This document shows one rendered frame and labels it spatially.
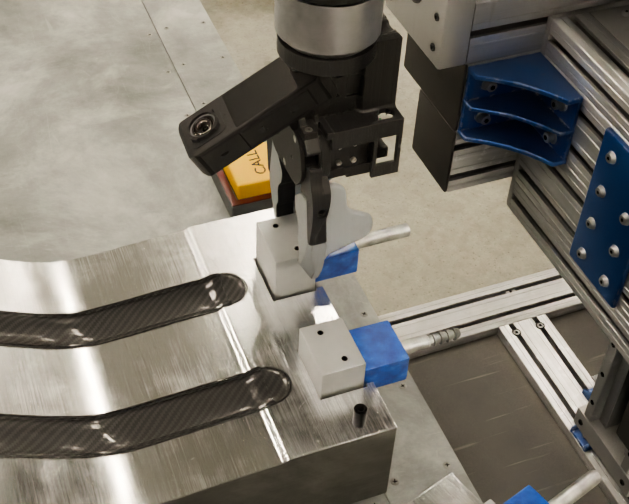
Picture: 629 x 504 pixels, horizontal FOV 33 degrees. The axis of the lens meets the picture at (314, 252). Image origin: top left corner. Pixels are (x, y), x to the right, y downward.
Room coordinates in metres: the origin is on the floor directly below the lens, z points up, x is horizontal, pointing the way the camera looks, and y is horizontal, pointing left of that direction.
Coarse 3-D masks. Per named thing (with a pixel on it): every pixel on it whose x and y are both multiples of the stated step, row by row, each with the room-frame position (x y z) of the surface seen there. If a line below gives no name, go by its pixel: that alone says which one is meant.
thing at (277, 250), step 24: (288, 216) 0.65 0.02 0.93; (264, 240) 0.62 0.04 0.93; (288, 240) 0.62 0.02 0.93; (360, 240) 0.65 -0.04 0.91; (384, 240) 0.66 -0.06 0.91; (264, 264) 0.62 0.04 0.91; (288, 264) 0.60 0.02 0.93; (336, 264) 0.62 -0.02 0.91; (288, 288) 0.60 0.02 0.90; (312, 288) 0.61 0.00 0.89
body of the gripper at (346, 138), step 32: (384, 32) 0.66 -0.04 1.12; (288, 64) 0.61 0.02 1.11; (320, 64) 0.60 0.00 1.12; (352, 64) 0.61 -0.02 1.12; (384, 64) 0.64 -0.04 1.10; (352, 96) 0.63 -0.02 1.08; (384, 96) 0.64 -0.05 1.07; (288, 128) 0.62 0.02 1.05; (320, 128) 0.61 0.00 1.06; (352, 128) 0.61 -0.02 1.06; (384, 128) 0.62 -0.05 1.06; (288, 160) 0.62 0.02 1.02; (320, 160) 0.60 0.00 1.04; (352, 160) 0.62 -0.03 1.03
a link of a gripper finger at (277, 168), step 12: (276, 156) 0.65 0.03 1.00; (276, 168) 0.65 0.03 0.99; (276, 180) 0.65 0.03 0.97; (288, 180) 0.64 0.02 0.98; (276, 192) 0.65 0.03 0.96; (288, 192) 0.65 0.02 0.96; (300, 192) 0.67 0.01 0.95; (276, 204) 0.65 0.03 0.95; (288, 204) 0.66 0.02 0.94; (276, 216) 0.65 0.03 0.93
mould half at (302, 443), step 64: (128, 256) 0.64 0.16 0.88; (192, 256) 0.64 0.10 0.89; (192, 320) 0.57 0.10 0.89; (256, 320) 0.57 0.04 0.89; (320, 320) 0.58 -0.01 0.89; (0, 384) 0.48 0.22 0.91; (64, 384) 0.50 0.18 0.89; (128, 384) 0.51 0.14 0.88; (192, 384) 0.51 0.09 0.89; (192, 448) 0.45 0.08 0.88; (256, 448) 0.45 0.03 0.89; (320, 448) 0.45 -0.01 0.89; (384, 448) 0.47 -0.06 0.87
